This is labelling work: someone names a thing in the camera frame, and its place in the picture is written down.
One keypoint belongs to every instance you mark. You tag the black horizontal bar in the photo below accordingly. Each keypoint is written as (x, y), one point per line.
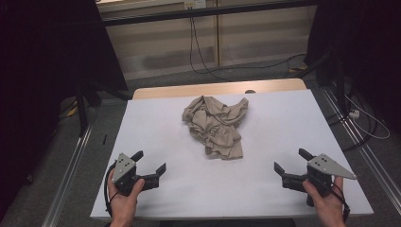
(157, 17)

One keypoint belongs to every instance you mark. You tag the yellow floor tape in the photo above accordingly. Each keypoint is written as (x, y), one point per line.
(72, 112)
(299, 67)

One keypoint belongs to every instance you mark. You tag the black curtain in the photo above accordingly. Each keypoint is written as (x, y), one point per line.
(47, 63)
(362, 47)

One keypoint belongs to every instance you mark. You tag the black metal stand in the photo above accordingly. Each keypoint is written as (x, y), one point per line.
(339, 85)
(82, 113)

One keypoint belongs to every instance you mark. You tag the white power strip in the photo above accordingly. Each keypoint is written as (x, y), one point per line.
(354, 113)

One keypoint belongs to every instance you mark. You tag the dark table grommet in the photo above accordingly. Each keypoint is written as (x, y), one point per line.
(250, 91)

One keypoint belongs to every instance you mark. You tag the person's left hand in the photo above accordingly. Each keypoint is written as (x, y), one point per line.
(123, 206)

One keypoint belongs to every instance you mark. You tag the person's right hand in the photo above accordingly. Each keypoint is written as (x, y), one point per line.
(331, 206)

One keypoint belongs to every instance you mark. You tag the beige wooden cabinet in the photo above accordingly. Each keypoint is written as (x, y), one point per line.
(151, 44)

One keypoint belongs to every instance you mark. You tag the light wooden table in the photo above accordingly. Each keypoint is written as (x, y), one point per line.
(189, 90)

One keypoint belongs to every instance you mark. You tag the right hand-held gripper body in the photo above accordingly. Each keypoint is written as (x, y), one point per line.
(326, 165)

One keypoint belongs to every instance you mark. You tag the white wall socket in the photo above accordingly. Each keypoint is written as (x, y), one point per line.
(195, 3)

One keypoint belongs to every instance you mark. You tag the white table board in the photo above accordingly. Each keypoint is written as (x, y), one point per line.
(283, 132)

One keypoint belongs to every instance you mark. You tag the aluminium floor rail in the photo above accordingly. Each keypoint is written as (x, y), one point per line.
(372, 157)
(67, 179)

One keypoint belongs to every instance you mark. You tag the small black floor item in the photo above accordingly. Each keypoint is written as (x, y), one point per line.
(104, 139)

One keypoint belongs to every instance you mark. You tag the beige pants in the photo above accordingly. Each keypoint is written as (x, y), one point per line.
(217, 126)

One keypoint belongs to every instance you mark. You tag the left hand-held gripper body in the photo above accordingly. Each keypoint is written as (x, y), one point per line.
(124, 167)

